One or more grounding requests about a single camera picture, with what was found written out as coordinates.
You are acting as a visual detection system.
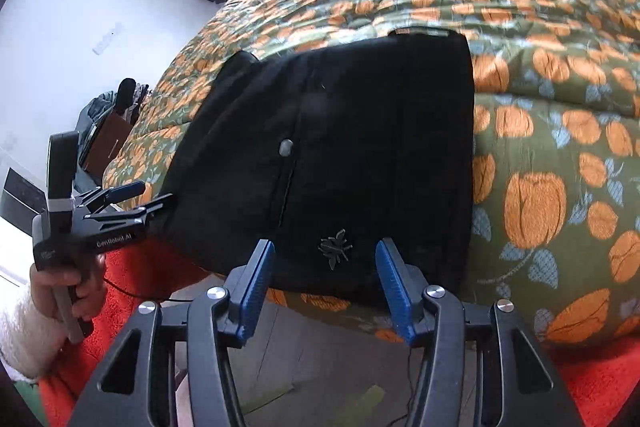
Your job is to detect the red fleece garment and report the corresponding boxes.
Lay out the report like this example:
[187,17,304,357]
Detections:
[39,239,639,426]

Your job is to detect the brown wooden nightstand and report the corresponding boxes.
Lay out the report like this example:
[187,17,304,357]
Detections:
[79,112,132,181]

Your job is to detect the green orange floral bedspread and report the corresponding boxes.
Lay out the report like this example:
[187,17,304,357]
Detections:
[103,0,639,347]

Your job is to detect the white fluffy sleeve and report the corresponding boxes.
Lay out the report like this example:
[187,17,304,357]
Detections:
[1,293,67,383]

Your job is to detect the white wall switch plate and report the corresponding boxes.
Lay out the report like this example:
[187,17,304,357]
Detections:
[92,23,122,56]

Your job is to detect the clothes pile beside bed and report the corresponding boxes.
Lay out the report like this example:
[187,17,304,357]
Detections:
[75,78,151,168]

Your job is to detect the black pants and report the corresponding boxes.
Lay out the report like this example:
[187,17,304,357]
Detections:
[156,29,474,308]

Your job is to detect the person left hand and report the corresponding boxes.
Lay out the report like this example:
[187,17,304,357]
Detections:
[29,255,106,321]

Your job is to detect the black cable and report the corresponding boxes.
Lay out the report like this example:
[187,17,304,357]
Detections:
[102,275,194,306]

